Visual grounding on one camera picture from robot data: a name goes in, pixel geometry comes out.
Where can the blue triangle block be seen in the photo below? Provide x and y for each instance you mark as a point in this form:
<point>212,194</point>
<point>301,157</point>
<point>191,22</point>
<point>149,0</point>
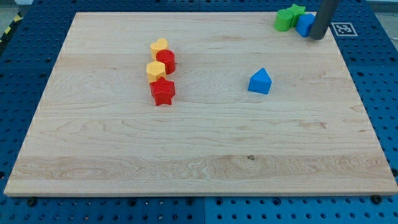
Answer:
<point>260,82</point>

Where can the blue cube block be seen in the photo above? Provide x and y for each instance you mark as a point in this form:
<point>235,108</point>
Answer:
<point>304,24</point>

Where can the red star block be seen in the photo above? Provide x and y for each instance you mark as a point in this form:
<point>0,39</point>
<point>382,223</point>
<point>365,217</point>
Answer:
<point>163,91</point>

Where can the yellow hexagon block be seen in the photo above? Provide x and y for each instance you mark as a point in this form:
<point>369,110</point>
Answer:
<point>155,70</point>

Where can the red cylinder block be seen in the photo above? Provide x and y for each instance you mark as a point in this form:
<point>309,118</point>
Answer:
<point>167,57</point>

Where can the light wooden board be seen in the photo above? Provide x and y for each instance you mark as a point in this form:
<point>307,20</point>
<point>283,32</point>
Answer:
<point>98,133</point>

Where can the yellow heart block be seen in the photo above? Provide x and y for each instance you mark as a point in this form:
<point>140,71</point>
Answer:
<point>158,45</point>

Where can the green cylinder block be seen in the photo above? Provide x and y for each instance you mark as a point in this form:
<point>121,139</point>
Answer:
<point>283,20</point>

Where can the green star block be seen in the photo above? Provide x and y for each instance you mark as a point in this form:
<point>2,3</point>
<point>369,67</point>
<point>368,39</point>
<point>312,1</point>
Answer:
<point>297,11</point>

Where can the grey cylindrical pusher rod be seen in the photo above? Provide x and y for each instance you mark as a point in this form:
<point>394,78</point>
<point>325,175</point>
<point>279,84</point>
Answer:
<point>323,18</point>

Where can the white fiducial marker tag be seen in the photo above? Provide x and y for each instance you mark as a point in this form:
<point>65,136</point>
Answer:
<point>344,29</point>

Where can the black bolt left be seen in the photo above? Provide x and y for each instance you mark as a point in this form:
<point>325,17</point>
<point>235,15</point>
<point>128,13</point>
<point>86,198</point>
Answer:
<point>31,201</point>

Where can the black bolt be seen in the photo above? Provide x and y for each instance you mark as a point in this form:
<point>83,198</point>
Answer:
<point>376,199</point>
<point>31,201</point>

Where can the black bolt right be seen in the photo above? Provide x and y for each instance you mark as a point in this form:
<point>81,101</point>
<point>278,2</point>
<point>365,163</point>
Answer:
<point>376,199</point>

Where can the yellow black hazard tape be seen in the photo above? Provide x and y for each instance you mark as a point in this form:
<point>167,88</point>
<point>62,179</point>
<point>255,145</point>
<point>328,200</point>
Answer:
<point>11,28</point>

